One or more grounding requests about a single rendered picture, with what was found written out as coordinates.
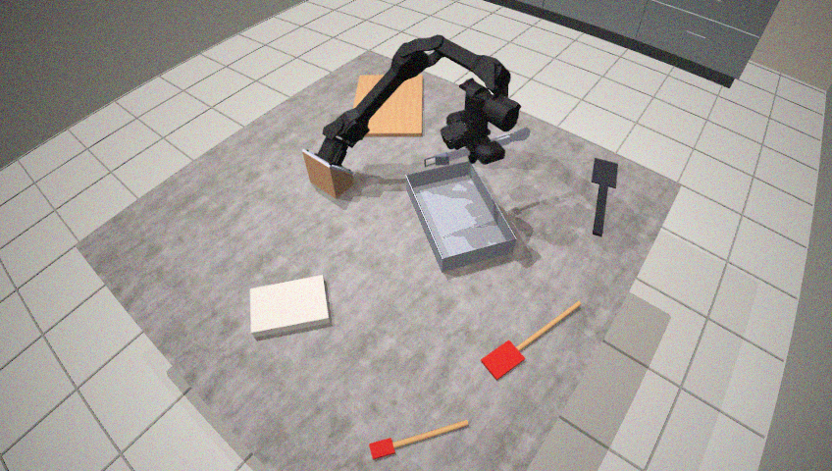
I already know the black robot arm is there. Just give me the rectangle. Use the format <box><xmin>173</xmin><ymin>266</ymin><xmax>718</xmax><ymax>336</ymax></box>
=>
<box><xmin>315</xmin><ymin>35</ymin><xmax>521</xmax><ymax>167</ymax></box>

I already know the grey roasting tin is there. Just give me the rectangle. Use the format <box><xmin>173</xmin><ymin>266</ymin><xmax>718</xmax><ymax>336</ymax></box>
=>
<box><xmin>405</xmin><ymin>161</ymin><xmax>517</xmax><ymax>272</ymax></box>

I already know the red spatula with wooden handle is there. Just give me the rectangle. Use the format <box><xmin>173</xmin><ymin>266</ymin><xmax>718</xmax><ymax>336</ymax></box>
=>
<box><xmin>481</xmin><ymin>301</ymin><xmax>581</xmax><ymax>380</ymax></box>

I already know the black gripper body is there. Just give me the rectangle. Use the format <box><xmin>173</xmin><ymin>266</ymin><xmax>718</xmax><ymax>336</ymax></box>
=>
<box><xmin>446</xmin><ymin>110</ymin><xmax>505</xmax><ymax>165</ymax></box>

